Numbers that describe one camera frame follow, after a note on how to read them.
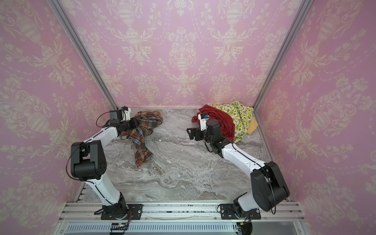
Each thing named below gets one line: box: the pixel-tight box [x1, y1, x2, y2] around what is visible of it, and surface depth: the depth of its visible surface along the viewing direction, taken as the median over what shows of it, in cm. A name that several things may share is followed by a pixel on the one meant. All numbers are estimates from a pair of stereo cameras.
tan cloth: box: [246, 116, 259, 135], surface depth 108 cm
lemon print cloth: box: [207, 100, 255, 144], surface depth 111 cm
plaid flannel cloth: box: [120, 110, 164, 168], surface depth 96 cm
